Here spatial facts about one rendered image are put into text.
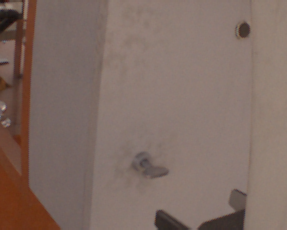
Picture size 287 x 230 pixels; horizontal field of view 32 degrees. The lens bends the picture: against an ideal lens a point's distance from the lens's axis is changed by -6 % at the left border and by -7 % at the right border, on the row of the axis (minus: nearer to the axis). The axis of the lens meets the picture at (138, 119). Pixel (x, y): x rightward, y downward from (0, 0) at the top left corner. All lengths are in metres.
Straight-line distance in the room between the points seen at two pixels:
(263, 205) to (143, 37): 0.38
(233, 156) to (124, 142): 0.20
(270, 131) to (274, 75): 0.03
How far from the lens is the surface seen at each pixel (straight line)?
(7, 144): 1.04
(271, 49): 0.25
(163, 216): 0.56
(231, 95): 0.74
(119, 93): 0.62
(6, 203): 1.27
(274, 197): 0.27
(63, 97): 0.70
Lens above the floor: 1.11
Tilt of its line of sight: 23 degrees down
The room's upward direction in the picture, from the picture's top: 7 degrees clockwise
